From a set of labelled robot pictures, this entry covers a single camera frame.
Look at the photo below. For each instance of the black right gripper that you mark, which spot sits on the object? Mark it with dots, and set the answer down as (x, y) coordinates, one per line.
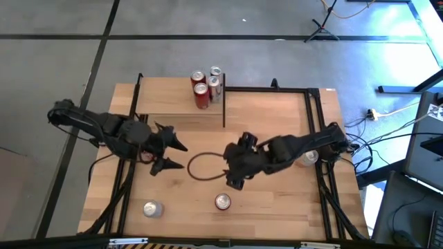
(247, 160)

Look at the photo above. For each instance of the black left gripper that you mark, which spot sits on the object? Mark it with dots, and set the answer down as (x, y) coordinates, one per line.
(154, 145)

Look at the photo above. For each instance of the red Fanta strawberry can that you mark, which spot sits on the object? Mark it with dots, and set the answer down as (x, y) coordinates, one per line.
(201, 96)
(147, 156)
(223, 201)
(198, 79)

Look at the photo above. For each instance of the slim silver blue can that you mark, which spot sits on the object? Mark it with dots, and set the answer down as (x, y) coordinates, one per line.
(216, 72)
(214, 89)

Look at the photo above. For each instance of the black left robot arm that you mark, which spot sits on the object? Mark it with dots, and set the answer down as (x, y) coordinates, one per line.
(97, 122)

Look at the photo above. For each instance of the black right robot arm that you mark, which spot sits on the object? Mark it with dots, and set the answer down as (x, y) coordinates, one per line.
(304, 143)

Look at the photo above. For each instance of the silver white beverage can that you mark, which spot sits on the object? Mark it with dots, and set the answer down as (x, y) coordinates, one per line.
(152, 209)

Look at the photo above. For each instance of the yellow black hazard tape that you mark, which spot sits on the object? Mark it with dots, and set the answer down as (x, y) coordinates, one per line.
(155, 246)

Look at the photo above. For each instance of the black desk leg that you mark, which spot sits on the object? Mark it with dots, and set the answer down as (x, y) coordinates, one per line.
(377, 174)

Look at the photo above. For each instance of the white power strip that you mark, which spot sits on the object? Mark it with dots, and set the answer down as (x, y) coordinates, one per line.
(372, 113)

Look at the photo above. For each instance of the black crossbar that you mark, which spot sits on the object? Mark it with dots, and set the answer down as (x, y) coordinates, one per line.
(52, 242)

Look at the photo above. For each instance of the black tripod stand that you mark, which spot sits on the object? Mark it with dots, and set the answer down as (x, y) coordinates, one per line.
(322, 27)

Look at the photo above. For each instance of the black table foot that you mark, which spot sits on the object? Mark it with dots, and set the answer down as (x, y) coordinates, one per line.
(394, 89)

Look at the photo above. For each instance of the grey desk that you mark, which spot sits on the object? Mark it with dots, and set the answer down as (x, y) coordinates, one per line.
(422, 162)
(405, 207)

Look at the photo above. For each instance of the black monitor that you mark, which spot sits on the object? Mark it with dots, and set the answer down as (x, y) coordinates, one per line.
(434, 145)

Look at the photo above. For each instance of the printed marker sheet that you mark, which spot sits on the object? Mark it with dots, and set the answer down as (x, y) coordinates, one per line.
(435, 112)

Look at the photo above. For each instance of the black keyboard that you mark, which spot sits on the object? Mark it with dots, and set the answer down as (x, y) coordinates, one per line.
(436, 230)

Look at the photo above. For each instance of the black aluminium rig frame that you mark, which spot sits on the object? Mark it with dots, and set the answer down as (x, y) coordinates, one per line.
(294, 89)

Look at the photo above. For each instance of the silver metal bracket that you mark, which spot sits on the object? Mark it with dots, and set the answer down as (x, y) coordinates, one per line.
(320, 245)
(128, 241)

